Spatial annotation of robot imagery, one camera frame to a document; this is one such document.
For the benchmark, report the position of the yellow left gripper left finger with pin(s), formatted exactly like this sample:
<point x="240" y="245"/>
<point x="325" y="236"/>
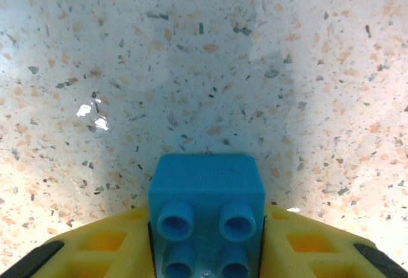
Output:
<point x="95" y="246"/>

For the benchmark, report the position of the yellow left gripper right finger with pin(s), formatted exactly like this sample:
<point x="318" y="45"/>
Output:
<point x="312" y="246"/>

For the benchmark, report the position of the blue two-by-two lego brick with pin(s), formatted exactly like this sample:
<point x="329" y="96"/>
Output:
<point x="207" y="176"/>

